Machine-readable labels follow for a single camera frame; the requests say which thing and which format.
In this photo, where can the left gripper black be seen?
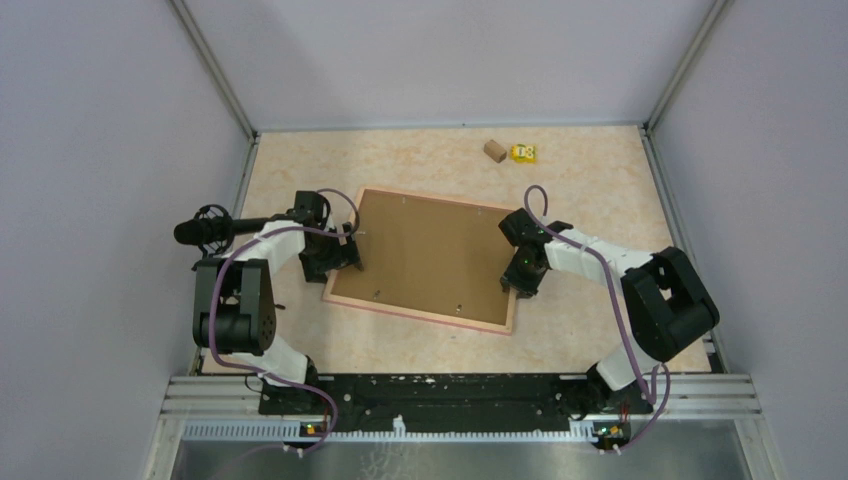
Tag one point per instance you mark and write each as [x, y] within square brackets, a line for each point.
[343, 255]

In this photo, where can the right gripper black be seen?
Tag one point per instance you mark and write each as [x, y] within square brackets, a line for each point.
[512, 279]

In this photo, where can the wooden picture frame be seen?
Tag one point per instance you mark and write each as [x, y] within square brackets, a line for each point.
[417, 314]

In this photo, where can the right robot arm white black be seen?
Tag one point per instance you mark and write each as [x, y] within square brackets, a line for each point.
[660, 304]

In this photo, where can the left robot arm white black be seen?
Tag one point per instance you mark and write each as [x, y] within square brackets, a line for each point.
[235, 311]

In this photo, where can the black microphone orange tip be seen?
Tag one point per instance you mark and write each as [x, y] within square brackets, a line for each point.
[213, 230]

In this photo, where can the yellow toy block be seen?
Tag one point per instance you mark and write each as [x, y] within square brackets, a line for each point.
[523, 153]

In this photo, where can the small wooden block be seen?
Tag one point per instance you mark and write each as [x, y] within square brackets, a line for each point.
[495, 151]

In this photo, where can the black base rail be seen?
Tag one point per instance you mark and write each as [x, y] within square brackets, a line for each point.
[453, 403]

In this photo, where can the white cable duct strip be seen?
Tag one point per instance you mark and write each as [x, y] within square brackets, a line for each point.
[291, 431]

